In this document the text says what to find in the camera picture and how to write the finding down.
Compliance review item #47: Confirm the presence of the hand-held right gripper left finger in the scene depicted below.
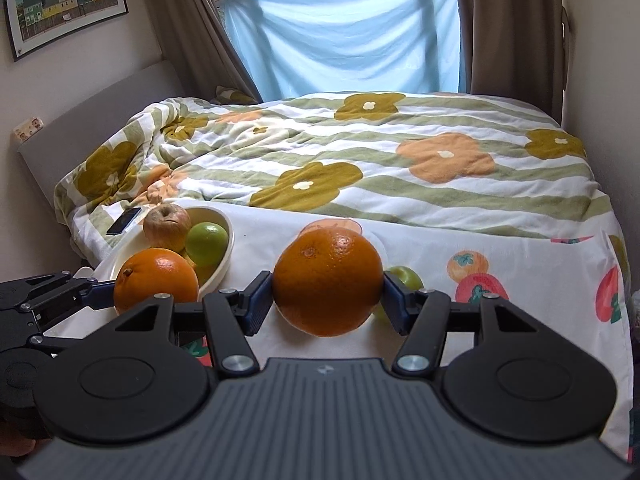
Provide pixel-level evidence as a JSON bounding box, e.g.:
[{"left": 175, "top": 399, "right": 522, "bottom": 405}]
[{"left": 114, "top": 270, "right": 275, "bottom": 380}]

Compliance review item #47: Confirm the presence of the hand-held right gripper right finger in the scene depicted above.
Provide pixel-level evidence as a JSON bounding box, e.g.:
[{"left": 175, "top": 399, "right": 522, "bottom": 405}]
[{"left": 382, "top": 273, "right": 539, "bottom": 379}]

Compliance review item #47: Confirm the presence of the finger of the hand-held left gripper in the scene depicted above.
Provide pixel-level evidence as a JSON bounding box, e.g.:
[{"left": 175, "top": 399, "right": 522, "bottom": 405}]
[
  {"left": 27, "top": 332, "right": 86, "bottom": 361},
  {"left": 0, "top": 272, "right": 120, "bottom": 334}
]

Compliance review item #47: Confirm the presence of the green apple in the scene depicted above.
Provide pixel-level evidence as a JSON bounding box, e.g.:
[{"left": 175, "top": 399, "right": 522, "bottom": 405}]
[
  {"left": 186, "top": 222, "right": 230, "bottom": 267},
  {"left": 372, "top": 266, "right": 422, "bottom": 323}
]

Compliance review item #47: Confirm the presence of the cream bowl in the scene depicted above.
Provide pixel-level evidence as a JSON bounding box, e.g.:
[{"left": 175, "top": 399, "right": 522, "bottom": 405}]
[{"left": 109, "top": 206, "right": 236, "bottom": 306}]

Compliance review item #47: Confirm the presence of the large orange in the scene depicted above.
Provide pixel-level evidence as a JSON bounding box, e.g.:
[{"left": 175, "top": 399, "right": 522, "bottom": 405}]
[{"left": 272, "top": 226, "right": 385, "bottom": 337}]

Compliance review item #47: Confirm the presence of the black smartphone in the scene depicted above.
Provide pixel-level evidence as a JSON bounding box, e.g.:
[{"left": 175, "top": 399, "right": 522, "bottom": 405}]
[{"left": 106, "top": 207, "right": 142, "bottom": 236}]

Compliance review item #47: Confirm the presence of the brownish apple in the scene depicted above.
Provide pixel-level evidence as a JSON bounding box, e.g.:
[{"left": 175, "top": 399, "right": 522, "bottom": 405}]
[{"left": 143, "top": 203, "right": 192, "bottom": 253}]

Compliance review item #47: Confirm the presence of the floral striped blanket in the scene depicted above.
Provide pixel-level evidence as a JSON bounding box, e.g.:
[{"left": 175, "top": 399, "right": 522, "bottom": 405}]
[{"left": 52, "top": 91, "right": 616, "bottom": 241}]

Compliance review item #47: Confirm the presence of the grey headboard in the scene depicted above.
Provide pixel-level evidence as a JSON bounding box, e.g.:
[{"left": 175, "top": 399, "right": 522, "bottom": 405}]
[{"left": 17, "top": 60, "right": 186, "bottom": 206}]

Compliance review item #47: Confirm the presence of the floral pillow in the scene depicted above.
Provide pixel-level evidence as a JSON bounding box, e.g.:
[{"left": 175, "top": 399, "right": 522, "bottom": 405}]
[{"left": 210, "top": 86, "right": 258, "bottom": 106}]

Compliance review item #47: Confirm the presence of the light blue cloth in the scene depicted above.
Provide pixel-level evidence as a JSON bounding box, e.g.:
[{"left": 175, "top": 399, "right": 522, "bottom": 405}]
[{"left": 222, "top": 0, "right": 468, "bottom": 103}]

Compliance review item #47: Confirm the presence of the brown curtain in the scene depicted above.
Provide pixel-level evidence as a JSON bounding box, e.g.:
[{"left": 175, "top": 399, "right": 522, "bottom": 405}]
[
  {"left": 135, "top": 0, "right": 263, "bottom": 103},
  {"left": 450, "top": 0, "right": 568, "bottom": 121}
]

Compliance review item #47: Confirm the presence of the framed houses picture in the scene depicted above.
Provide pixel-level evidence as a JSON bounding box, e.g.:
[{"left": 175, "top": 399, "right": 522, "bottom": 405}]
[{"left": 1, "top": 0, "right": 130, "bottom": 62}]

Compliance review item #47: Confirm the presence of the wall socket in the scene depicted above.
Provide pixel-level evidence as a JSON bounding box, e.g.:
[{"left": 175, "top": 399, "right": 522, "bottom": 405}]
[{"left": 12, "top": 116, "right": 45, "bottom": 141}]

